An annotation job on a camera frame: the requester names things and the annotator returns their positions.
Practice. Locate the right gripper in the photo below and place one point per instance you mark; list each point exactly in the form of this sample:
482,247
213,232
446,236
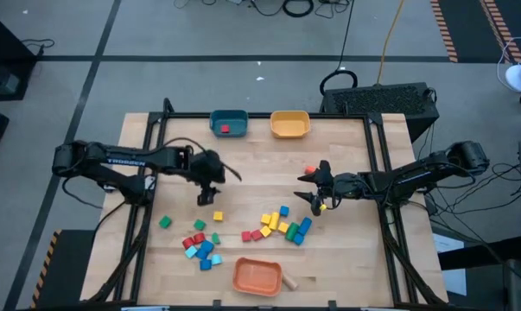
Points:
335,185

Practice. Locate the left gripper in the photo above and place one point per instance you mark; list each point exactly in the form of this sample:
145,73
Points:
208,166

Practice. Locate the orange wooden cylinder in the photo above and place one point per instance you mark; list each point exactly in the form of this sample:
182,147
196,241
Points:
309,169

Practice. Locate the yellow wooden cube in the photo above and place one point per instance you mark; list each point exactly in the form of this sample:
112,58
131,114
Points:
283,227
265,219
217,216
265,231

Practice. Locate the green wooden cylinder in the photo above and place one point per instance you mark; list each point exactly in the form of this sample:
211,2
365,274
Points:
292,232

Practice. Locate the yellow wooden cylinder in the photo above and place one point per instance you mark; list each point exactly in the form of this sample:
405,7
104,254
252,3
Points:
274,220

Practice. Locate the green wooden cube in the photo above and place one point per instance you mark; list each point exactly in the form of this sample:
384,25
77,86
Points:
199,224

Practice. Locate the red wooden cube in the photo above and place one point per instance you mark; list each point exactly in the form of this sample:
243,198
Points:
256,235
245,236
225,128

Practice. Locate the green narrow block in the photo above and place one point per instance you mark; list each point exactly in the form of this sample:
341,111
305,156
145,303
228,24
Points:
215,238

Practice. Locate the green medium block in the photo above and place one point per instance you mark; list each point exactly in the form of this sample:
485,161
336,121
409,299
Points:
165,222

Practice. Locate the natural wooden cylinder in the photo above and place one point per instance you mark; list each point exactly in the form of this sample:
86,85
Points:
290,281

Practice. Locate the orange plastic bin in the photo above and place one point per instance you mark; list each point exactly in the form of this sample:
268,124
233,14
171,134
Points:
256,276

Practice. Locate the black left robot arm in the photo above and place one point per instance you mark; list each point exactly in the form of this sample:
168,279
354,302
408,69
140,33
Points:
126,160

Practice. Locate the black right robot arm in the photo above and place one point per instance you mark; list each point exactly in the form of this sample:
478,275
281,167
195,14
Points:
415,177

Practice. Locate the teal plastic bin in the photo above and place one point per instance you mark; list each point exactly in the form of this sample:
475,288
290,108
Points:
238,116

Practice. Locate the yellow plastic bin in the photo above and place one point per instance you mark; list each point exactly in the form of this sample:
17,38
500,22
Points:
290,127

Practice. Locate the red rounded block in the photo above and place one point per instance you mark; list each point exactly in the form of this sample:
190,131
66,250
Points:
198,237
188,243

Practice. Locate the blue medium block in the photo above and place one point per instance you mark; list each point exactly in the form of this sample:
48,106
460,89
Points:
205,264
201,255
207,246

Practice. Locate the black computer case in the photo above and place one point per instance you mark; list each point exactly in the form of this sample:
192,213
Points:
381,101

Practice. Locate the white paper sheet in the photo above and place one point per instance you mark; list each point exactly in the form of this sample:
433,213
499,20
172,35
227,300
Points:
454,281

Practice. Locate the black mat with yellow stripes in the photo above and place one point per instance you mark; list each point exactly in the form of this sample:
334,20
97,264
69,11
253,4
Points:
65,268

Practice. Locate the black mat with orange stripes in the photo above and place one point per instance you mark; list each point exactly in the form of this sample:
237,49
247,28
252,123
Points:
472,26

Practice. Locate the white round device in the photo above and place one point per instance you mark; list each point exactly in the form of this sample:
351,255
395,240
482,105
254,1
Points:
517,78

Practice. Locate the black cabinet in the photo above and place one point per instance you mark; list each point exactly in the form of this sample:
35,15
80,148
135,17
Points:
5,43

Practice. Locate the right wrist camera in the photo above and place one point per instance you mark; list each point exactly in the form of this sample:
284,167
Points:
325,167

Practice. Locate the black metal table frame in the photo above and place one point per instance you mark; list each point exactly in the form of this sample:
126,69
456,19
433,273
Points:
260,115

